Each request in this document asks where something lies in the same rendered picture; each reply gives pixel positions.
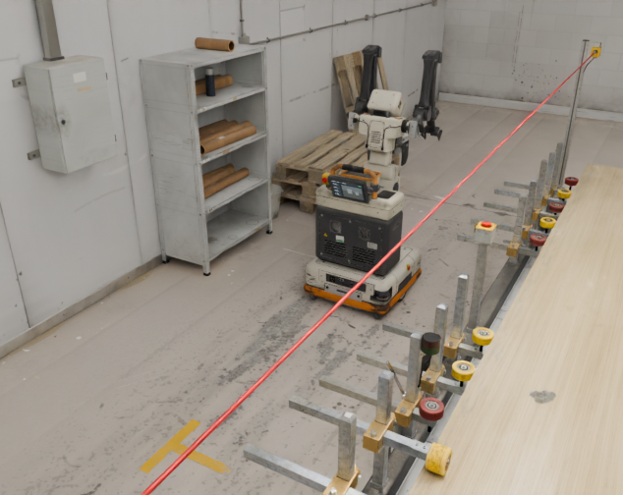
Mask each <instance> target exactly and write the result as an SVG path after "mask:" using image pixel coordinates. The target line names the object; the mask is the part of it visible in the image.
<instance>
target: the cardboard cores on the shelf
mask: <svg viewBox="0 0 623 495"><path fill-rule="evenodd" d="M214 81H215V89H219V88H222V87H225V86H229V85H231V84H232V83H233V79H232V77H231V76H230V75H224V76H221V75H219V74H218V75H215V76H214ZM195 86H196V95H199V94H203V93H206V85H205V78H204V79H200V80H197V81H195ZM198 133H199V145H200V154H201V155H204V154H206V153H208V152H211V151H213V150H216V149H218V148H221V147H223V146H226V145H228V144H231V143H233V142H236V141H238V140H241V139H243V138H247V137H250V136H252V135H255V134H256V127H255V126H254V125H252V123H251V122H250V121H245V122H242V123H240V124H238V122H237V121H236V120H233V121H230V122H228V121H227V120H226V119H224V120H221V121H218V122H215V123H212V124H209V125H206V126H203V127H201V128H198ZM249 173H250V172H249V170H248V168H246V167H244V168H242V169H240V170H238V171H236V172H235V169H234V166H233V164H231V163H229V164H227V165H225V166H222V167H220V168H218V169H216V170H213V171H211V172H209V173H206V174H204V175H202V181H203V194H204V199H206V198H208V197H209V196H211V195H213V194H215V193H218V192H220V191H221V190H223V189H225V188H227V187H229V186H231V185H233V184H234V183H236V182H238V181H240V180H242V179H244V178H246V177H247V176H248V175H249Z"/></svg>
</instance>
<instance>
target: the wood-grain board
mask: <svg viewBox="0 0 623 495"><path fill-rule="evenodd" d="M535 390H537V391H542V390H546V391H548V392H551V391H553V392H554V393H555V394H556V397H555V398H554V400H553V401H550V402H549V403H544V404H540V403H535V398H532V397H530V392H531V391H535ZM436 443H438V444H441V445H444V446H446V447H449V448H451V449H452V458H451V462H450V466H449V468H448V471H447V472H446V474H445V475H444V476H442V475H440V474H437V473H435V472H432V471H430V470H427V469H425V465H424V466H423V468H422V470H421V472H420V474H419V476H418V478H417V479H416V481H415V483H414V485H413V487H412V489H411V490H410V492H409V494H408V495H623V168H616V167H610V166H603V165H596V164H591V163H588V165H587V167H586V169H585V171H584V173H583V174H582V176H581V178H580V180H579V182H578V184H577V185H576V187H575V188H574V190H573V192H572V194H571V195H570V197H569V199H568V201H567V203H566V205H565V206H564V208H563V210H562V212H561V214H560V216H559V218H558V219H557V221H556V223H555V225H554V227H553V229H552V230H551V232H550V234H549V236H548V238H547V240H546V241H545V243H544V245H543V247H542V249H541V251H540V253H539V254H538V257H537V259H536V261H535V263H534V264H533V266H532V268H531V270H530V272H529V274H528V275H527V277H526V279H525V281H524V283H523V285H522V286H521V288H520V290H519V292H518V294H517V296H516V298H515V299H514V300H513V302H512V304H511V306H510V308H509V309H508V311H507V313H506V315H505V317H504V319H503V320H502V322H501V324H500V326H499V328H498V330H497V331H496V333H495V335H494V337H493V339H492V341H491V343H490V344H489V346H488V348H487V350H486V352H485V354H484V355H483V357H482V359H481V362H480V364H479V365H478V367H477V369H476V371H475V373H474V375H473V376H472V378H471V380H470V382H469V384H468V386H467V388H466V389H465V391H464V393H463V395H462V397H461V399H460V400H459V402H458V404H457V406H456V408H455V410H454V411H453V413H452V414H451V416H450V418H449V420H448V421H447V423H446V425H445V427H444V429H443V431H442V433H441V434H440V436H439V438H438V440H437V442H436Z"/></svg>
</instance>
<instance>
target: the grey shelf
mask: <svg viewBox="0 0 623 495"><path fill-rule="evenodd" d="M139 60H140V68H141V77H142V93H143V101H144V110H145V117H146V126H147V134H148V142H149V151H150V159H151V168H152V176H153V184H154V192H155V201H156V209H157V218H158V226H159V235H160V242H161V251H162V259H163V260H162V263H165V264H167V263H168V262H169V259H166V255H169V256H172V257H176V258H179V259H183V260H186V261H189V262H192V263H195V264H199V265H202V266H203V275H204V276H209V275H210V267H209V261H210V260H212V259H213V258H215V257H216V256H218V255H219V254H220V253H221V252H223V251H224V250H226V249H228V248H231V247H233V246H234V245H236V244H237V243H239V242H241V241H242V240H244V239H245V238H247V237H248V236H250V235H252V234H253V233H255V232H256V231H258V230H259V229H261V228H262V227H264V226H265V225H267V224H268V231H266V234H269V235H270V234H272V222H271V189H270V158H269V126H268V93H267V62H266V46H259V45H248V44H238V43H235V48H234V50H233V51H232V52H228V51H218V50H208V49H198V48H196V47H194V48H189V49H184V50H179V51H175V52H170V53H165V54H160V55H156V56H151V57H146V58H141V59H139ZM224 61H225V63H224ZM143 64H144V66H143ZM262 65H263V77H262ZM205 68H213V73H214V75H218V74H219V75H221V76H223V75H225V74H226V75H230V76H231V77H232V79H233V83H232V84H231V85H229V86H225V87H222V88H219V89H216V90H215V96H206V93H203V94H199V95H196V86H195V81H197V80H200V79H204V78H205ZM218 70H219V72H218ZM144 73H145V74H144ZM145 82H146V83H145ZM187 84H188V88H187ZM146 90H147V92H146ZM263 95H264V106H263ZM188 96H189V98H188ZM147 99H148V100H147ZM148 107H149V109H148ZM227 107H228V113H227ZM225 109H226V110H225ZM149 116H150V118H149ZM221 116H222V118H221ZM224 119H226V120H227V121H228V122H230V121H233V120H236V121H237V122H238V124H240V123H242V122H245V121H250V122H251V123H252V125H254V126H255V127H256V134H255V135H252V136H250V137H246V138H243V139H241V140H238V141H236V142H233V143H231V144H228V145H226V146H223V147H221V148H218V149H216V150H213V151H211V152H208V153H206V154H204V155H201V154H200V145H199V133H198V128H201V127H203V126H206V125H209V124H212V123H215V122H218V121H221V120H224ZM150 124H151V125H150ZM264 124H265V130H264ZM191 131H192V133H191ZM151 133H152V134H151ZM192 141H193V144H192ZM152 142H153V143H152ZM153 149H154V151H153ZM265 153H266V165H265ZM228 156H229V157H228ZM230 157H231V162H230ZM154 158H155V160H154ZM228 158H229V159H228ZM224 162H225V164H224ZM229 163H231V164H233V166H234V169H235V172H236V171H238V170H240V169H242V168H244V167H246V168H248V170H249V172H250V173H249V175H248V176H247V177H246V178H244V179H242V180H240V181H238V182H236V183H234V184H233V185H231V186H229V187H227V188H225V189H223V190H221V191H220V192H217V193H215V194H213V195H211V196H209V197H208V198H206V199H204V194H203V181H202V175H204V174H206V173H209V172H211V171H213V170H216V169H218V168H220V167H222V166H225V165H227V164H229ZM155 167H156V169H155ZM156 175H157V177H156ZM266 183H267V193H266ZM157 184H158V185H157ZM196 187H197V189H196ZM158 193H159V194H158ZM197 198H198V201H197ZM231 204H232V205H231ZM231 206H232V207H231ZM233 206H234V210H233ZM227 208H228V210H227ZM231 208H232V209H231ZM160 209H161V211H160ZM267 212H268V218H267ZM161 218H162V220H161ZM162 227H163V229H162ZM163 235H164V237H163ZM164 244H165V245H164ZM165 251H166V254H165ZM207 263H208V264H207ZM204 268H205V269H204Z"/></svg>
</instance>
